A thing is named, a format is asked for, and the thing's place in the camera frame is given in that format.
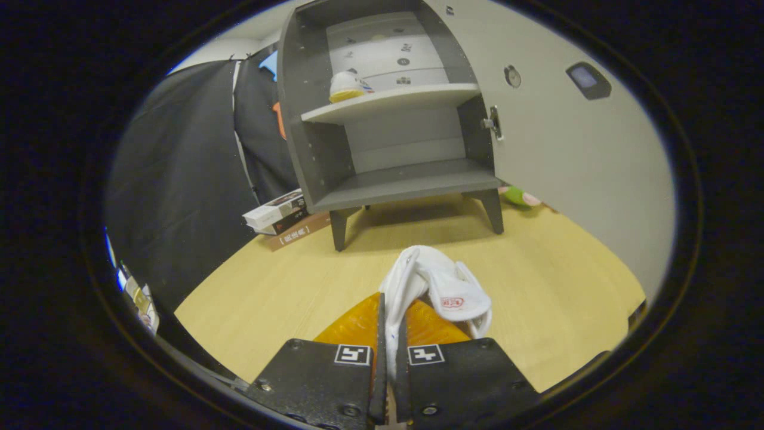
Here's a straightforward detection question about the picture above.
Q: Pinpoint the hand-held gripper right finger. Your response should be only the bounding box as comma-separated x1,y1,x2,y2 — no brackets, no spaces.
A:
394,299,541,429

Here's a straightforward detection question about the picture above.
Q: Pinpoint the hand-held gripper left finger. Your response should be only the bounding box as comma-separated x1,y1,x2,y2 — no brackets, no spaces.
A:
247,291,388,430

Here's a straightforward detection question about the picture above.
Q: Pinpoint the white shoes pair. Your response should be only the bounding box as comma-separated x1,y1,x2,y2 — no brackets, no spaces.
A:
379,245,493,383

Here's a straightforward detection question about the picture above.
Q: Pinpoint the light grey shoe cabinet door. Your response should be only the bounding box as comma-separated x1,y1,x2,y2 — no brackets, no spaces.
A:
425,0,676,305

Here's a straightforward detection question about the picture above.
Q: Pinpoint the white and yellow shoe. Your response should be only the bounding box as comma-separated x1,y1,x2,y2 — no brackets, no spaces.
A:
329,70,375,104

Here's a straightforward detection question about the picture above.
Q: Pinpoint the brown book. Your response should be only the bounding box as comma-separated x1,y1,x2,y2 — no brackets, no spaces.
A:
264,212,332,251

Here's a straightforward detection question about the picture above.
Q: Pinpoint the dark book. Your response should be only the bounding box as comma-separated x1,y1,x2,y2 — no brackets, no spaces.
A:
254,209,311,237

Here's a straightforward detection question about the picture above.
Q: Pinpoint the white book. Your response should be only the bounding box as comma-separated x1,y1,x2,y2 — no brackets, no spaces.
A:
242,189,308,231

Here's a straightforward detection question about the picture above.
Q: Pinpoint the green and pink plush toy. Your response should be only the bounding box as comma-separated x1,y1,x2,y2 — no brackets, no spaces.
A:
498,185,544,208

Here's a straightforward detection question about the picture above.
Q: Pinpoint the distant colourful clutter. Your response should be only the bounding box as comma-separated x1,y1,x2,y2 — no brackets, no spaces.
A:
119,262,161,335

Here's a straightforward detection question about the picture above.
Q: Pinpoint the black backdrop cloth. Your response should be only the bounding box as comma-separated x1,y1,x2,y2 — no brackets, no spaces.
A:
104,45,299,311

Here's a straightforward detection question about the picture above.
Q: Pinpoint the blue wall poster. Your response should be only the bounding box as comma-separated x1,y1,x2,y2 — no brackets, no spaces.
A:
105,228,127,290

